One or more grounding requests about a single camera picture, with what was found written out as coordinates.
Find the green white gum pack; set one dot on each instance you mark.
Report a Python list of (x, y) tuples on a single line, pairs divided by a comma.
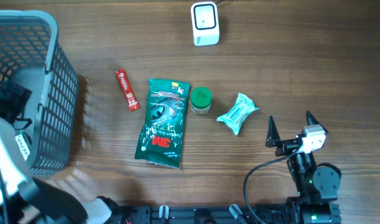
[(22, 141)]

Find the white barcode scanner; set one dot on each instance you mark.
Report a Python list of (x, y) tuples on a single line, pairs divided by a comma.
[(205, 23)]

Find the grey plastic mesh basket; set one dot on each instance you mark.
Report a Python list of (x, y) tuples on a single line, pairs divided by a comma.
[(31, 56)]

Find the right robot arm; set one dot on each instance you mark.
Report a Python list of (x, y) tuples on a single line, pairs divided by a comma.
[(317, 184)]

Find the teal wet wipes pack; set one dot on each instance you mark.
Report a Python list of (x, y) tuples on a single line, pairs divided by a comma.
[(242, 108)]

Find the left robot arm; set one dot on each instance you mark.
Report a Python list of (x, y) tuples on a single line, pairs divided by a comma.
[(19, 189)]

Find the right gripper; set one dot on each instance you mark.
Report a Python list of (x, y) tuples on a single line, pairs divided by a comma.
[(273, 140)]

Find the green lid jar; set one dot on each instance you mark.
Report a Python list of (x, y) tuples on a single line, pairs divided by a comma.
[(200, 100)]

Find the red coffee stick sachet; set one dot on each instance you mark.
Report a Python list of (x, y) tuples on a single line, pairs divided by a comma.
[(132, 101)]

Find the green 3M glove package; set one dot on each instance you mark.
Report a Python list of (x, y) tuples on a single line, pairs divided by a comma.
[(161, 138)]

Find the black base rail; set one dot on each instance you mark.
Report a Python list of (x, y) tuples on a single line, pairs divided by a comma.
[(264, 213)]

